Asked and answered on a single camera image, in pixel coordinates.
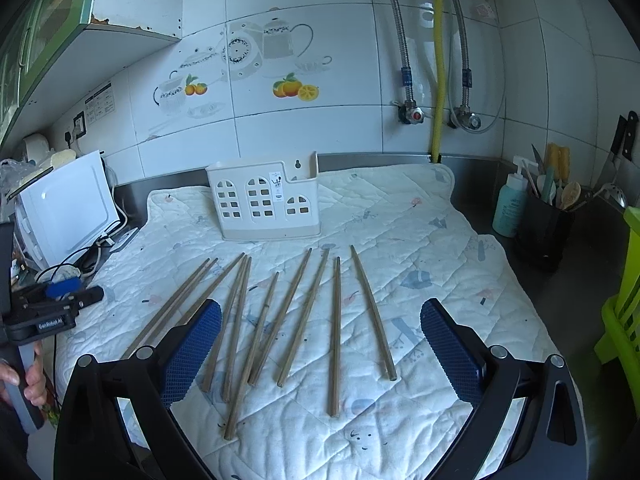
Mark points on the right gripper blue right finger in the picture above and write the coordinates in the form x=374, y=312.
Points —
x=549, y=441

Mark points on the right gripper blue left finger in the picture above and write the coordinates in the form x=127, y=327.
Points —
x=92, y=441

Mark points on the wooden chopstick one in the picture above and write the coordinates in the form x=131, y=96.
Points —
x=156, y=317

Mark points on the wooden chopstick four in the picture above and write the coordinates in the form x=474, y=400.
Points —
x=214, y=353

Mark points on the wooden chopstick five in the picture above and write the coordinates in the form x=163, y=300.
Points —
x=235, y=335

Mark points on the wooden chopstick six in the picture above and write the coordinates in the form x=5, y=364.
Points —
x=238, y=395

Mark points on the wooden chopstick three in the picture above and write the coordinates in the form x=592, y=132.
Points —
x=209, y=289

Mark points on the wooden chopstick eight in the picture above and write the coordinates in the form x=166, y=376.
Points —
x=301, y=327

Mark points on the wooden chopstick seven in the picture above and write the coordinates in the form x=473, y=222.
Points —
x=278, y=320

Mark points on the wooden chopstick nine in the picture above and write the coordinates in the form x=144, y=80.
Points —
x=334, y=405

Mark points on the wooden chopstick ten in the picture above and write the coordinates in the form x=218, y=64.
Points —
x=376, y=317

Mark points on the wooden chopstick two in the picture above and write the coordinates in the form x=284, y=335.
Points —
x=177, y=303

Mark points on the person's left hand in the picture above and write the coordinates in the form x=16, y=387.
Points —
x=36, y=391

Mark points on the white microwave oven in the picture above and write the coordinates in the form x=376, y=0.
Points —
x=65, y=212

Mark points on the green plastic rack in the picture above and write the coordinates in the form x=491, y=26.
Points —
x=620, y=313

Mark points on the black utensil cup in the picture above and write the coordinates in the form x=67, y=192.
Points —
x=544, y=235

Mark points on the white quilted mat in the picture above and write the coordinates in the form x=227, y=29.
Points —
x=324, y=373

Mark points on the teal soap bottle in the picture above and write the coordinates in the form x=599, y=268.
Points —
x=511, y=200

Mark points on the white plastic utensil holder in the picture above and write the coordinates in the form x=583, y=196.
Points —
x=266, y=199

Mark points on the wooden spoon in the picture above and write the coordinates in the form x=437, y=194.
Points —
x=570, y=195

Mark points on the chrome water valve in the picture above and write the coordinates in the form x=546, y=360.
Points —
x=464, y=118

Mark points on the wall power socket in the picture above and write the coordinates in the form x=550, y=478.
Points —
x=77, y=131

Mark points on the black handled cleaver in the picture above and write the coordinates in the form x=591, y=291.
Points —
x=621, y=166

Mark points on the green wall cabinet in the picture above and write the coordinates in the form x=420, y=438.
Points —
x=58, y=50

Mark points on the red handle water valve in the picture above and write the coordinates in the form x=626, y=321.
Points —
x=409, y=113

